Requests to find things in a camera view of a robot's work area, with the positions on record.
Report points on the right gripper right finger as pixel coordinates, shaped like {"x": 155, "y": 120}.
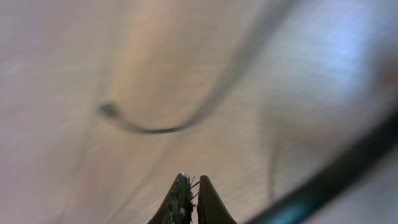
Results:
{"x": 210, "y": 208}

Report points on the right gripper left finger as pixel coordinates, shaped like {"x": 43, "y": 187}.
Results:
{"x": 177, "y": 206}

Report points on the black usb cable long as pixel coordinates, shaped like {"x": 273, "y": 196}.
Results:
{"x": 253, "y": 43}

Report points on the black usb cable short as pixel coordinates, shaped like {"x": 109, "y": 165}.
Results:
{"x": 301, "y": 203}

